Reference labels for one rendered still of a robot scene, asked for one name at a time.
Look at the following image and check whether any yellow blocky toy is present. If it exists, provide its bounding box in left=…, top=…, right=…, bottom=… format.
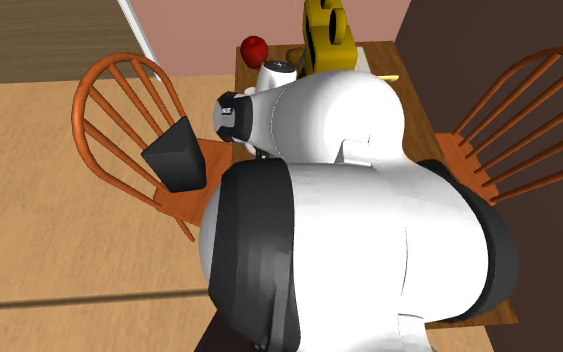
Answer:
left=301, top=0, right=359, bottom=80

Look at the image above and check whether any black wedge block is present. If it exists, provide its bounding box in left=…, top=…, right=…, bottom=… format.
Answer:
left=140, top=116, right=208, bottom=194

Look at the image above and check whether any orange wooden spindle chair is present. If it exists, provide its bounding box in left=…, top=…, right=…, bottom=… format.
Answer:
left=434, top=45, right=563, bottom=207
left=70, top=51, right=236, bottom=244

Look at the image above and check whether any brown round thing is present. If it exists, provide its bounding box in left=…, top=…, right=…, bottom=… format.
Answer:
left=285, top=46, right=306, bottom=67

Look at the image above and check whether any red apple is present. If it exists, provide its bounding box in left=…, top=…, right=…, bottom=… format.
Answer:
left=239, top=34, right=270, bottom=70

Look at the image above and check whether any white flat slab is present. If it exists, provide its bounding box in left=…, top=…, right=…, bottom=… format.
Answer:
left=356, top=46, right=373, bottom=73

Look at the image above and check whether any dark robot stand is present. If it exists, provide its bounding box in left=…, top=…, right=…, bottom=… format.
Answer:
left=194, top=309, right=263, bottom=352

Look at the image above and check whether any wooden table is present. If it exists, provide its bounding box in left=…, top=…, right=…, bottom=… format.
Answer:
left=234, top=40, right=519, bottom=331

